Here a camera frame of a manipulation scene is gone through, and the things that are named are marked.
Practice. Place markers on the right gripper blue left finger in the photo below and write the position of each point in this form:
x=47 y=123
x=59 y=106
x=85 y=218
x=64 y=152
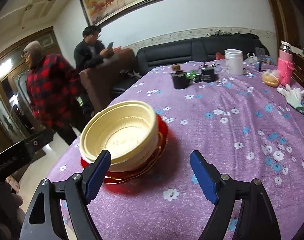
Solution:
x=44 y=219

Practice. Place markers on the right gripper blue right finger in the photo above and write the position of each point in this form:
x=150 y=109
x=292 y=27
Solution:
x=257 y=219

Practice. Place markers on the red glass plate gold rim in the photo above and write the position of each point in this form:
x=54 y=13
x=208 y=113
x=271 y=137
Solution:
x=135 y=143

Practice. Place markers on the large cream plastic bowl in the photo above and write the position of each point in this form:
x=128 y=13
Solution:
x=136 y=157

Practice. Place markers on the purple floral tablecloth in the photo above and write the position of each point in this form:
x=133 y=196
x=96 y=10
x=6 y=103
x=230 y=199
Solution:
x=243 y=127

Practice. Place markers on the person in red plaid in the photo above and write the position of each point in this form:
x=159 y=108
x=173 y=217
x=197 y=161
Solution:
x=53 y=87

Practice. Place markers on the brown armchair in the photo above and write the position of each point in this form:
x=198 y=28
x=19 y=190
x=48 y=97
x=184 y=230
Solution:
x=100 y=81

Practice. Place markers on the white work glove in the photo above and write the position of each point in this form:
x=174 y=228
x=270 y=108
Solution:
x=293 y=97

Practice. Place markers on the man in black jacket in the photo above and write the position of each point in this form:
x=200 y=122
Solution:
x=91 y=52

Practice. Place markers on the bagged yellow food bowl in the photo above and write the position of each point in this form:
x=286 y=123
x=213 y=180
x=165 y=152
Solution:
x=271 y=77

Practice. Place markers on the pink knit-sleeved thermos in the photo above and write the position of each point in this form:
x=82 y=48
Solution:
x=285 y=63

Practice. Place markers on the black mug with lid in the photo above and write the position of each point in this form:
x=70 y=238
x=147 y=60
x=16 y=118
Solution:
x=180 y=80

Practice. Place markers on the green packet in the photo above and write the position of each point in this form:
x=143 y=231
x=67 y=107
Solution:
x=193 y=76

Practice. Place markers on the smartphone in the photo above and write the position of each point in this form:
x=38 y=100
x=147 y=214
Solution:
x=110 y=45

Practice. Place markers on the white plastic jar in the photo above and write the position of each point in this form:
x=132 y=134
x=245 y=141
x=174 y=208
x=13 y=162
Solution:
x=234 y=61

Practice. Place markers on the purple phone stand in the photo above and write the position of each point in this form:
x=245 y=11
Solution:
x=261 y=54

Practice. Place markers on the red plastic bag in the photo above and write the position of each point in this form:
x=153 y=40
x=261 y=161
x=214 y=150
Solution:
x=219 y=56

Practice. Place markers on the wooden spool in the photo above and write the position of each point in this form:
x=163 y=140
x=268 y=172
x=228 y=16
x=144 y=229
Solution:
x=176 y=67

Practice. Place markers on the black leather sofa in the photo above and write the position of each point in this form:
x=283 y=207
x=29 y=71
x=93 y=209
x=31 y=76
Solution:
x=201 y=49

